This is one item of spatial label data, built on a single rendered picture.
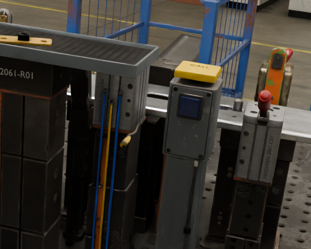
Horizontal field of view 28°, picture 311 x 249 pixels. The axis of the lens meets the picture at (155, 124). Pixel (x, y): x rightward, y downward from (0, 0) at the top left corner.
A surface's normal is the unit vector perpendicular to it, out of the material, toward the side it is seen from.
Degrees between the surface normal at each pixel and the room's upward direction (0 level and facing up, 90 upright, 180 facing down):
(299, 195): 0
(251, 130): 90
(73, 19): 90
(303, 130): 0
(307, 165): 0
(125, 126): 90
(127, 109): 90
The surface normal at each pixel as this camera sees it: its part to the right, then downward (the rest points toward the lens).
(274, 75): -0.22, 0.11
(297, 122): 0.10, -0.94
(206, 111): -0.24, 0.31
